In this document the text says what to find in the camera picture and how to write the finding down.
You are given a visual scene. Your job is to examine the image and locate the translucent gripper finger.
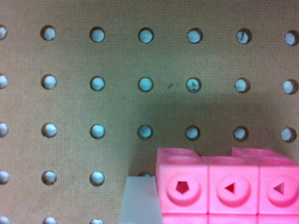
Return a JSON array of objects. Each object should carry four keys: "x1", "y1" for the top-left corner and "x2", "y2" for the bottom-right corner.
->
[{"x1": 119, "y1": 176, "x2": 163, "y2": 224}]

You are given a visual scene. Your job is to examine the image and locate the pink interlocking cube block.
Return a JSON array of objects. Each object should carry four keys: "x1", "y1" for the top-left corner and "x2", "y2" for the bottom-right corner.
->
[{"x1": 156, "y1": 147, "x2": 299, "y2": 224}]

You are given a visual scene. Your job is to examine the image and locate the brown pegboard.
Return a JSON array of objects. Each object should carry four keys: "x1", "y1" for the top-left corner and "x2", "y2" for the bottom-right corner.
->
[{"x1": 0, "y1": 0, "x2": 299, "y2": 224}]

